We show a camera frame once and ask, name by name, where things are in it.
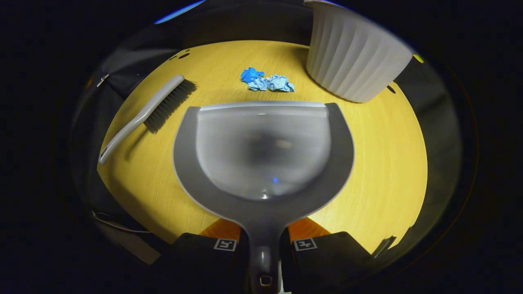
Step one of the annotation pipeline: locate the small grey broom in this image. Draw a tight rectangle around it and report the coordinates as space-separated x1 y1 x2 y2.
98 74 197 165

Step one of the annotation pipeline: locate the white ribbed garbage bin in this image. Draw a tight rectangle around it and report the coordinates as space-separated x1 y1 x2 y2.
304 0 414 103

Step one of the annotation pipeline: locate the black backdrop cloth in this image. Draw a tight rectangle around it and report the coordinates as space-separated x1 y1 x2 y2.
69 0 463 262

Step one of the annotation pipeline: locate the grey plastic dustpan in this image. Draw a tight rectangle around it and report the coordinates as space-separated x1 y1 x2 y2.
173 100 355 294

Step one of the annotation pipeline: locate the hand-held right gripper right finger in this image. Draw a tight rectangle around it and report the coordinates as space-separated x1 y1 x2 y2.
281 217 373 294

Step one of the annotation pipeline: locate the light blue paper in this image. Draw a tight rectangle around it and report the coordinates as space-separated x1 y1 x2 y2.
267 74 295 93
248 77 270 92

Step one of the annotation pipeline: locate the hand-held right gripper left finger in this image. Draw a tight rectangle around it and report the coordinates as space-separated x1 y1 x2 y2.
163 218 250 294

